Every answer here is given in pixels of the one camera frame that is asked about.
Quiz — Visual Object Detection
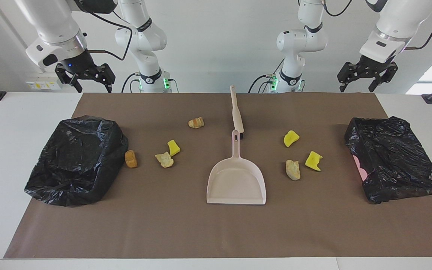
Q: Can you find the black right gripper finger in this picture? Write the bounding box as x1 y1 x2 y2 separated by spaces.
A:
55 63 84 93
95 63 116 93

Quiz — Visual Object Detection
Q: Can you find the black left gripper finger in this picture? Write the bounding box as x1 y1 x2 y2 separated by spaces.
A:
368 62 399 93
337 61 360 93

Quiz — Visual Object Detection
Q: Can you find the yellow sponge piece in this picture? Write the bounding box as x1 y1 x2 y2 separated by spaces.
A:
305 151 323 172
167 139 181 157
283 130 300 148

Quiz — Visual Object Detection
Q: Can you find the brown bread roll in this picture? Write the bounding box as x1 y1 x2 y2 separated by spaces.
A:
125 150 138 168

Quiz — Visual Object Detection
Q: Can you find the pale beige foam chunk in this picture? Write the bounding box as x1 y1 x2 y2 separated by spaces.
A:
155 152 174 168

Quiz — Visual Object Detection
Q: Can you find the beige ridged foam piece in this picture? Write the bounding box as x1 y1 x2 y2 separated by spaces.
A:
285 160 301 181

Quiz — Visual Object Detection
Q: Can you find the beige hand brush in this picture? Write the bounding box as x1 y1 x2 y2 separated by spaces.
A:
230 85 245 140

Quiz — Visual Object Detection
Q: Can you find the beige plastic dustpan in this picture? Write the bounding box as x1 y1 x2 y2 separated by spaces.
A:
206 130 267 205

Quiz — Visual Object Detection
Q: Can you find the black bag lined bin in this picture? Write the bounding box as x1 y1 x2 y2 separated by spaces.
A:
344 116 432 204
24 115 129 207

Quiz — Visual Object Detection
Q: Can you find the pink plastic bin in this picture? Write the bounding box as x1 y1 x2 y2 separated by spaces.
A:
353 156 368 180

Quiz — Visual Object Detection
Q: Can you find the brown paper table mat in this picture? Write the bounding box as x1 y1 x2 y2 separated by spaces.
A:
3 93 432 259

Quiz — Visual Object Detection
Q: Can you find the black right base cable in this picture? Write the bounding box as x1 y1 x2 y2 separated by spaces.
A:
121 73 141 93

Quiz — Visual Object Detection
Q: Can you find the black base cable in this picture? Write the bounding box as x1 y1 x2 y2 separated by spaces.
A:
248 58 285 93
121 73 141 93

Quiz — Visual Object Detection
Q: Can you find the white wall socket box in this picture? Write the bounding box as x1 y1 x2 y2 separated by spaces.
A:
26 72 66 90

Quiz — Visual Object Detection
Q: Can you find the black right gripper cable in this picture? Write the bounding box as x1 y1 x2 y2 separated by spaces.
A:
83 7 133 61

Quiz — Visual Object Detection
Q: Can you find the black left base cable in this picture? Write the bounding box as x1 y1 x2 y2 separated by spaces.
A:
248 58 285 93

